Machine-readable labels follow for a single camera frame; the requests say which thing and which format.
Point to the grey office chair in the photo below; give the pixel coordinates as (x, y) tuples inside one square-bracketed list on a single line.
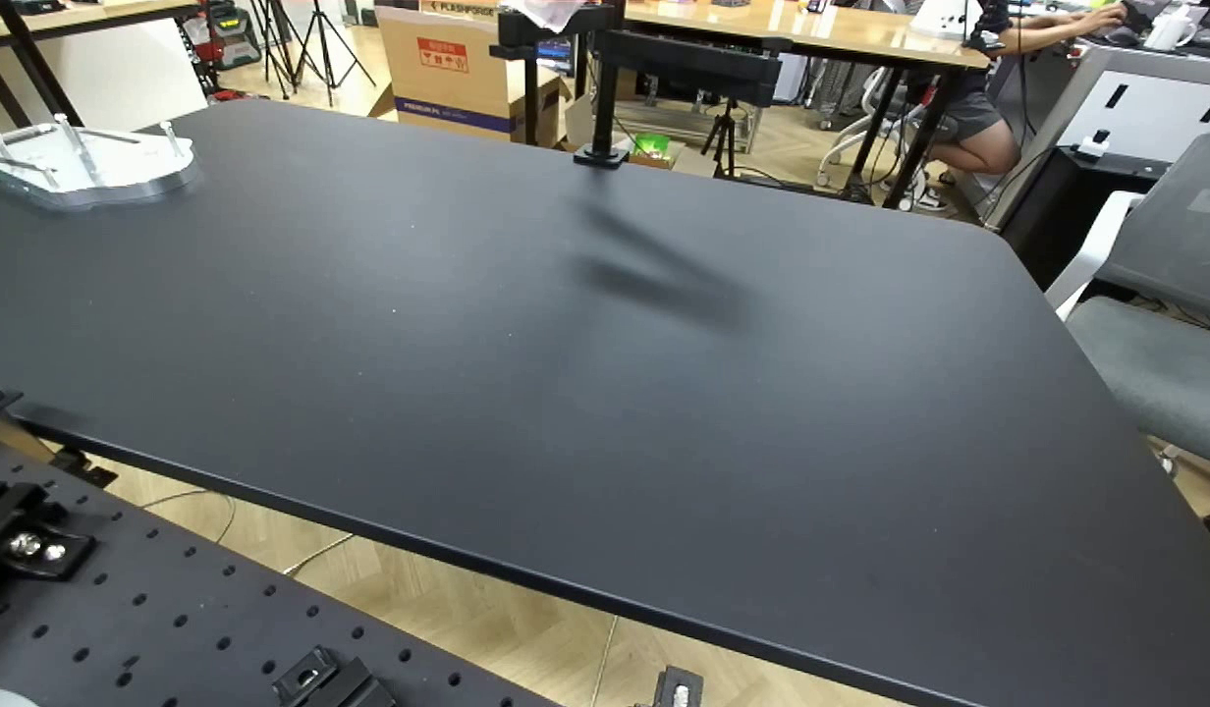
[(1169, 298)]

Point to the green small item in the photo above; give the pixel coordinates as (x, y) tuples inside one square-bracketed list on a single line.
[(654, 146)]

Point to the brown cardboard box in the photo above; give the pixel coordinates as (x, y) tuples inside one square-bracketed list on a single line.
[(451, 65)]

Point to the small black tripod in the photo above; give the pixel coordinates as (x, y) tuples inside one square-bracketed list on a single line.
[(725, 140)]

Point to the black camera tripod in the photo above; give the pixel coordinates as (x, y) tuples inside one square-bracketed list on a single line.
[(319, 46)]

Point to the black perforated breadboard plate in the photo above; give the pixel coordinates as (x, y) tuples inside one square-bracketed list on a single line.
[(146, 615)]

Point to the white board panel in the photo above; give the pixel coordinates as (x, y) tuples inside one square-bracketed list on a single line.
[(121, 72)]

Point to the grey metal cabinet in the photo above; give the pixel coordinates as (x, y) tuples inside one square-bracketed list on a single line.
[(1130, 132)]

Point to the wooden desk with black leg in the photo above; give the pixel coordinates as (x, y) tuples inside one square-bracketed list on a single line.
[(56, 16)]

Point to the black bracket with silver bolt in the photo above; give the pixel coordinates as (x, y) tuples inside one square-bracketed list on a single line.
[(678, 690), (332, 679), (30, 538)]

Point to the long wooden desk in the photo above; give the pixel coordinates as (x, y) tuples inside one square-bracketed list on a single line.
[(815, 29)]

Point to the seated person in black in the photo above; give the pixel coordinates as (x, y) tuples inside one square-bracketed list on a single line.
[(985, 102)]

